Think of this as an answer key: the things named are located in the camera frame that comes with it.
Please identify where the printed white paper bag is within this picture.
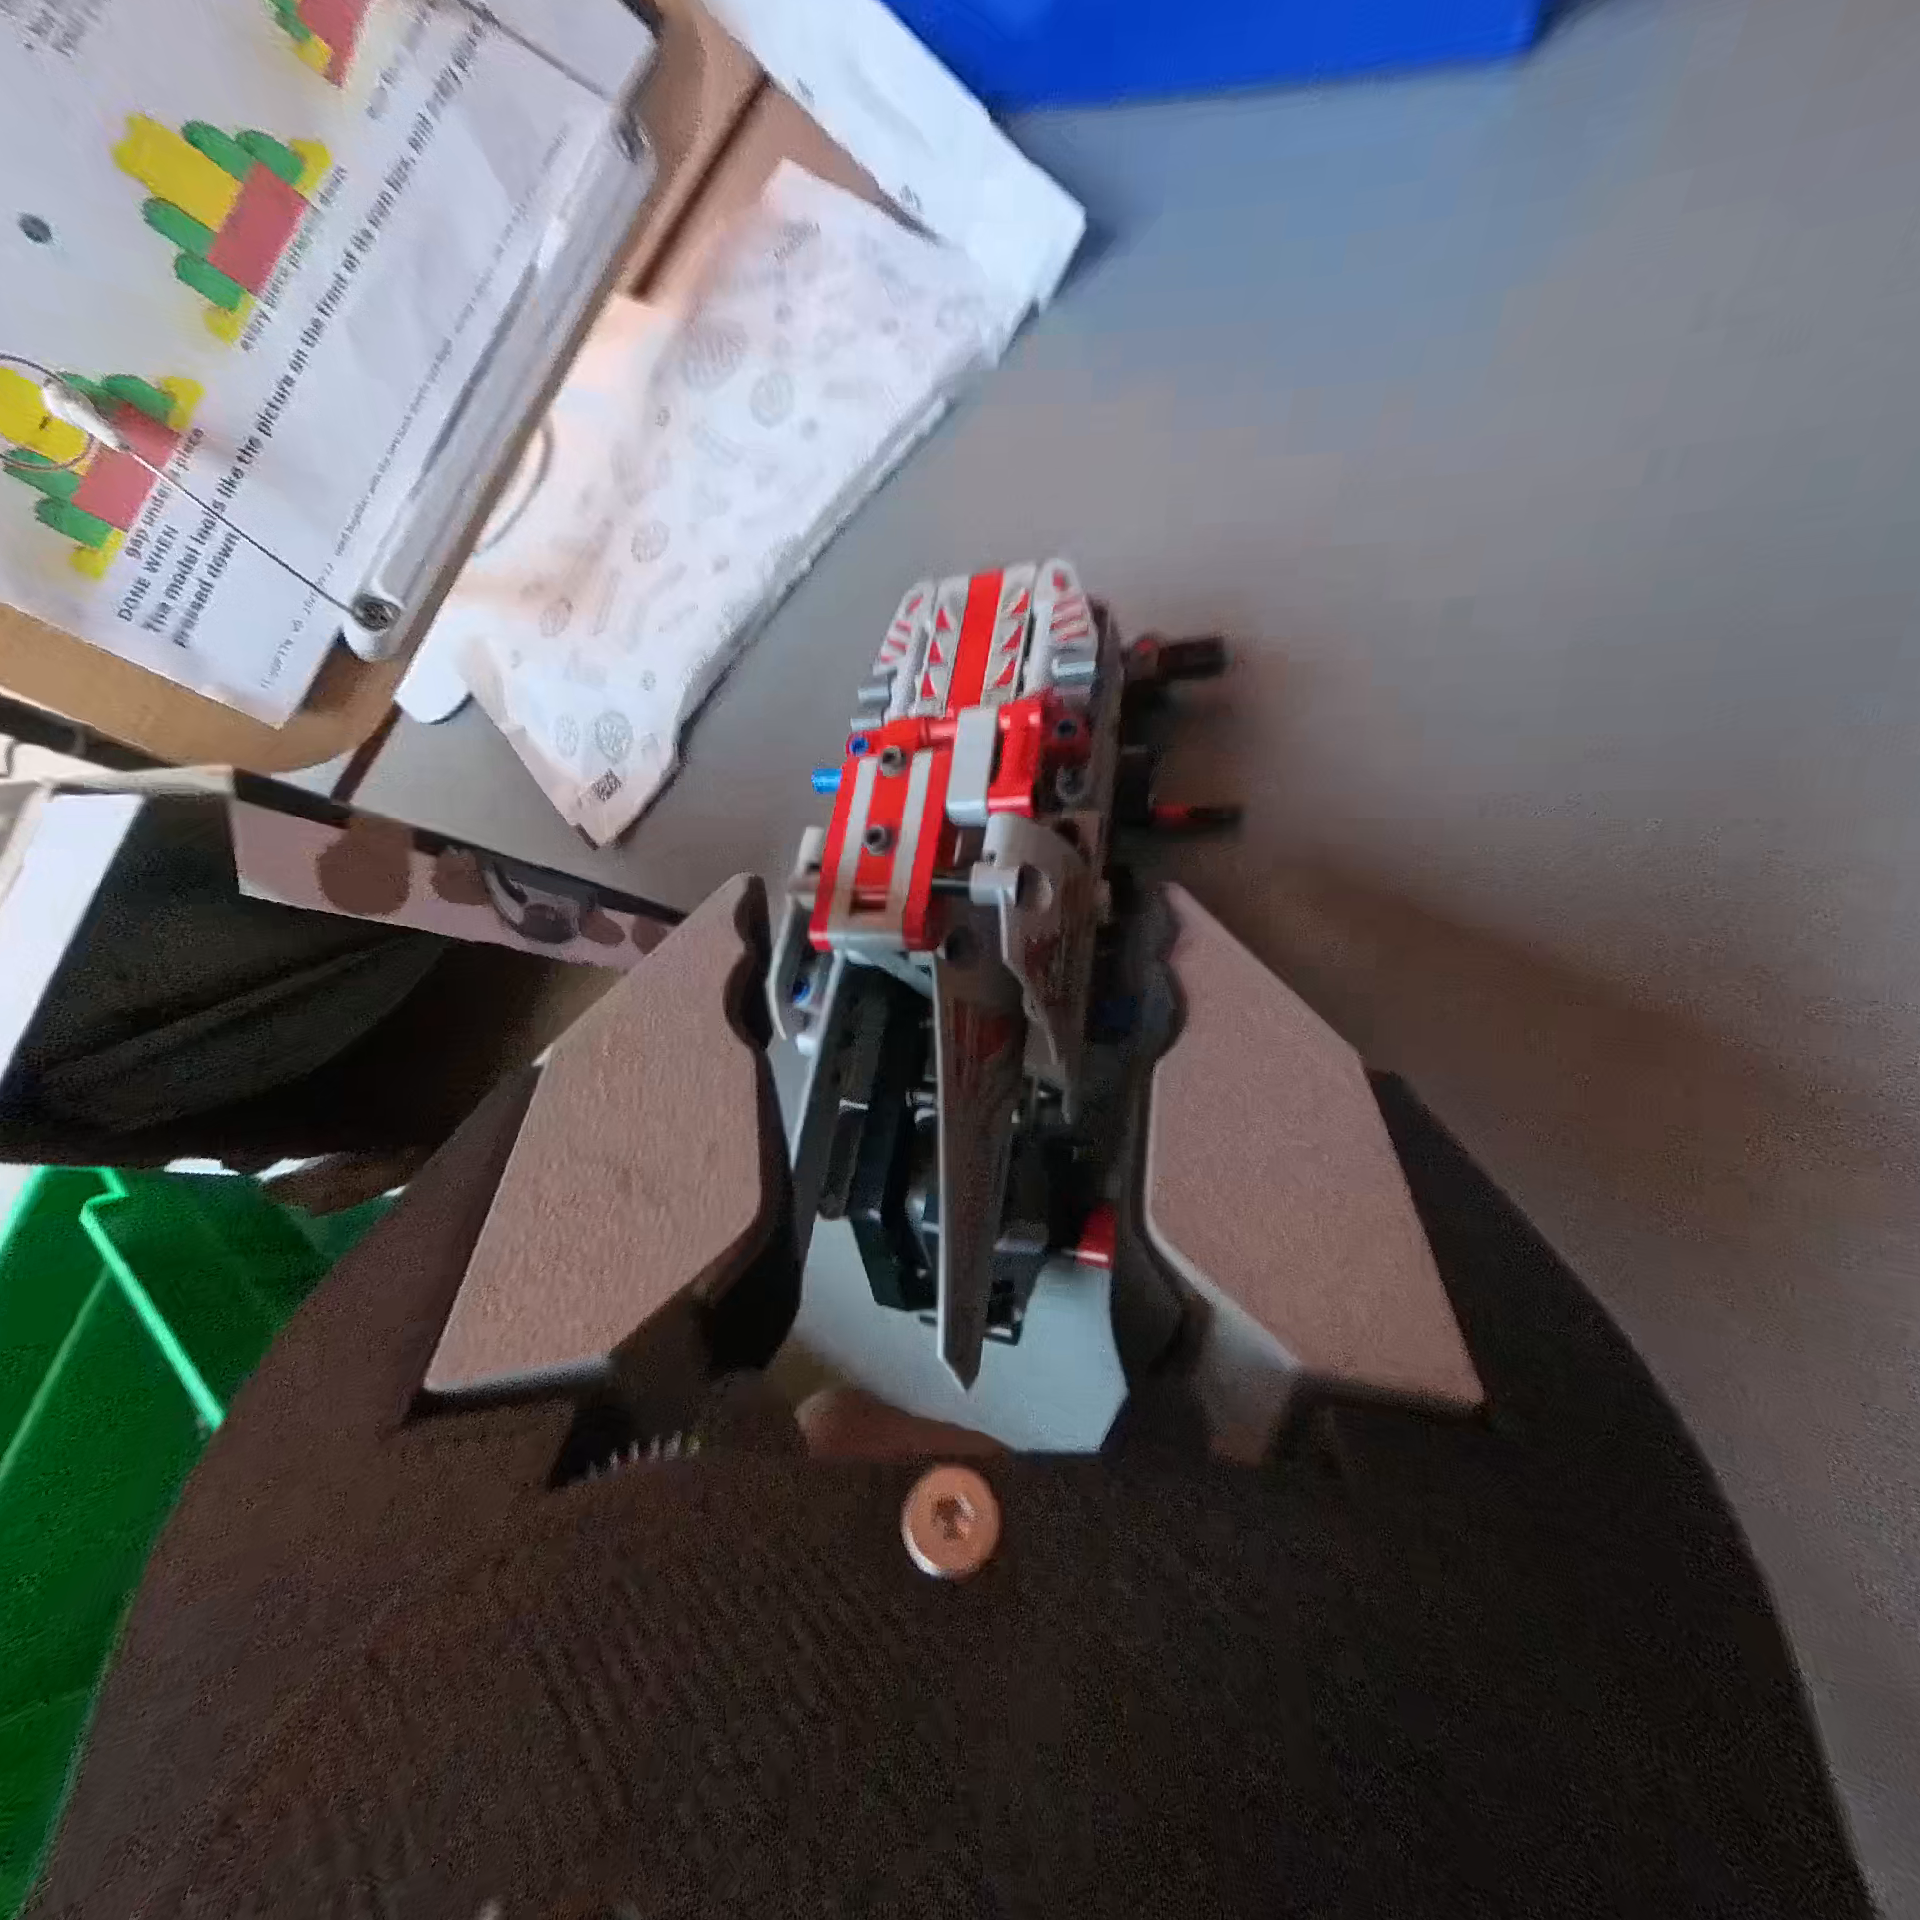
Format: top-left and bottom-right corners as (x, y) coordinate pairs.
(396, 156), (1038, 850)

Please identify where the printed instruction sheet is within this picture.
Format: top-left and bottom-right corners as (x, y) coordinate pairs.
(0, 0), (658, 732)

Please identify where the printed cardboard box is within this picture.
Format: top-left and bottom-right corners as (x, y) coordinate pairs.
(0, 764), (685, 1090)

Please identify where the plain white paper bag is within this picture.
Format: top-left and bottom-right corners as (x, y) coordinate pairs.
(705, 0), (1090, 351)

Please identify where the light wooden board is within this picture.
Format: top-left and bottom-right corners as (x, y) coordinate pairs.
(0, 0), (825, 775)

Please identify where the blue plastic bin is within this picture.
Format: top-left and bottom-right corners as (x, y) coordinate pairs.
(884, 0), (1562, 115)

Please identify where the dark brown rounded board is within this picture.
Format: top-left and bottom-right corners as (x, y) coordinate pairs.
(0, 900), (581, 1189)

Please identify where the silver sheet holder bar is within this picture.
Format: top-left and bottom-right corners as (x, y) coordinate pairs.
(342, 90), (667, 667)

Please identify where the red and white lego model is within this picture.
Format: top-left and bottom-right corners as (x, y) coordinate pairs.
(764, 558), (1245, 1391)

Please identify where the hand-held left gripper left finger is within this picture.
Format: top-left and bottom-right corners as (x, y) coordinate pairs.
(425, 875), (800, 1399)

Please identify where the green plastic bin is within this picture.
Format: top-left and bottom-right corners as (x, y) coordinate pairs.
(0, 1162), (414, 1803)

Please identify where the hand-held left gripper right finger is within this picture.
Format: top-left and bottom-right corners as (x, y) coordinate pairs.
(1141, 884), (1488, 1470)

